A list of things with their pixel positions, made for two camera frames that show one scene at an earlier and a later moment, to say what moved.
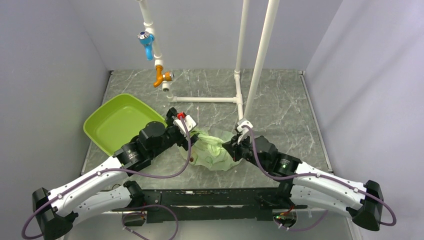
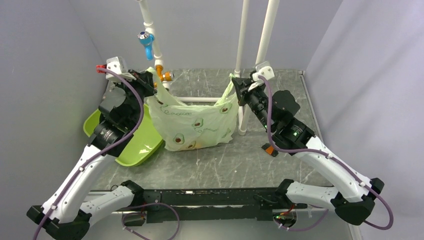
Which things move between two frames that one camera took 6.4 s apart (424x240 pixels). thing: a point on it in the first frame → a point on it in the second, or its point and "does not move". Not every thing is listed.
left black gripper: (170, 117) → (145, 80)
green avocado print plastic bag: (210, 152) → (185, 127)
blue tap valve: (146, 39) does not move
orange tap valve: (168, 76) does not move
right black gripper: (233, 148) → (242, 85)
